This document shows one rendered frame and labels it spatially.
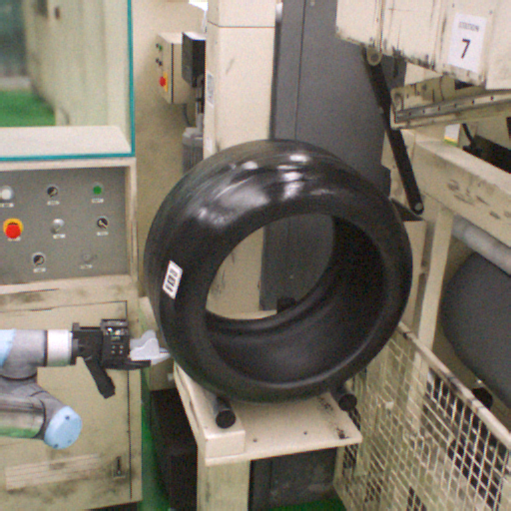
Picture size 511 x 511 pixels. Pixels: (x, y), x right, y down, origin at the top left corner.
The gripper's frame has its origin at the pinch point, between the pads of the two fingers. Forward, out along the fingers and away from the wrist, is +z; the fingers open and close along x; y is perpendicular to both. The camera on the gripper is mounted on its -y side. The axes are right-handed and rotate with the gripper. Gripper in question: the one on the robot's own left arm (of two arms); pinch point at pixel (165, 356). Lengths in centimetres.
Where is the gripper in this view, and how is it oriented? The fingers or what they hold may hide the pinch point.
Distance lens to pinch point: 158.7
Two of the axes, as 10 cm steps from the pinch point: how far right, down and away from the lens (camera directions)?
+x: -2.8, -4.0, 8.7
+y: 1.6, -9.2, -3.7
